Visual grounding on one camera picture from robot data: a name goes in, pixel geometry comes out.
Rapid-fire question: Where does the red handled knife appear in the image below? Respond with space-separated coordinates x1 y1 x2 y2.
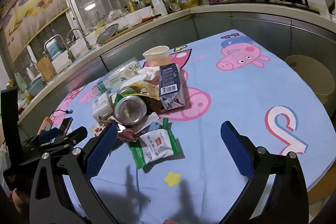
142 14 162 22

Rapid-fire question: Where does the blue cartoon pig tablecloth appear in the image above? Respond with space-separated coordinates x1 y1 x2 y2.
49 29 336 224

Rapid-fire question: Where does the white foam box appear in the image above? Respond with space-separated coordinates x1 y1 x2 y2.
105 7 153 28

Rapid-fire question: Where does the white plastic jug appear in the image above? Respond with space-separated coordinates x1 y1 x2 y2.
151 0 168 17

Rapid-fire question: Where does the person's left forearm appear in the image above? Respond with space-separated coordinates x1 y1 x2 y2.
0 182 30 224

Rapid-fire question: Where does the fruit wall poster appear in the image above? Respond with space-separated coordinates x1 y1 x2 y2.
0 0 70 62

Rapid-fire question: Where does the white tissue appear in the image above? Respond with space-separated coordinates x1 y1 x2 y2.
138 66 161 81

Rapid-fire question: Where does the chrome faucet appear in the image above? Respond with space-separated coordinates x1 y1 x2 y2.
67 28 91 50
44 34 74 62

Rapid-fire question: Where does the clear plastic bottle green label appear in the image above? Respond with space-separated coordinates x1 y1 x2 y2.
97 57 142 94

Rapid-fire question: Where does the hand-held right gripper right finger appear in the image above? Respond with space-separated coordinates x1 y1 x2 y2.
220 121 309 224

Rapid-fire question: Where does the red brown wrapper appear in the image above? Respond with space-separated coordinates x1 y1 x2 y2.
105 120 139 142

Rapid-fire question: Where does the white paper cup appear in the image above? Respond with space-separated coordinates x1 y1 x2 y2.
142 46 171 67

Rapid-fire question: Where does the grey kitchen counter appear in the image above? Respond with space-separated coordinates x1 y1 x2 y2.
16 1 336 135

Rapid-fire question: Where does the blue plastic basin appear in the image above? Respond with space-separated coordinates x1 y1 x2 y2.
26 76 45 96

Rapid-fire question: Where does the glass pot lid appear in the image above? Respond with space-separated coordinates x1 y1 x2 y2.
96 24 120 45

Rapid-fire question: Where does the orange white box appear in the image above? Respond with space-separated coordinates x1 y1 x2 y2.
38 116 53 135

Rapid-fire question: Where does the dark blue milk carton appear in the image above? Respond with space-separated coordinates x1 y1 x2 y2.
159 63 185 111

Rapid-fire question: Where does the green aluminum can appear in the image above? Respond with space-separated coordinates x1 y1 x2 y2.
114 88 147 125

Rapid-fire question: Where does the blue white wrapper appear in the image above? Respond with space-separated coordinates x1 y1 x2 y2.
134 112 164 134

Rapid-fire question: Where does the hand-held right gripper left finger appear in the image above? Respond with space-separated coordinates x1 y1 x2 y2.
28 122 119 224

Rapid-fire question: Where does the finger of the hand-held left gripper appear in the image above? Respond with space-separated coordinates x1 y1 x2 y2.
58 117 74 137
37 126 88 146

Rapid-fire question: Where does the wooden cutting board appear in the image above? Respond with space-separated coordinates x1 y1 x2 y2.
37 55 57 83

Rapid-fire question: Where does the gas stove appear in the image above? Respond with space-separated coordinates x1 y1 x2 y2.
210 0 321 14

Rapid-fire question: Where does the yellow snack wrapper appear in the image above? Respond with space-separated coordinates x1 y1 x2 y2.
121 80 160 100

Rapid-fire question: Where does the blue white container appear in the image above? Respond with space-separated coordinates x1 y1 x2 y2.
46 39 62 59

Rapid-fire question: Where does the black cable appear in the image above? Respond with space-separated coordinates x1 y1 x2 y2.
50 109 74 119

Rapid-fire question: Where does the green white snack packet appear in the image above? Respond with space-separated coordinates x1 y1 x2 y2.
129 118 180 169

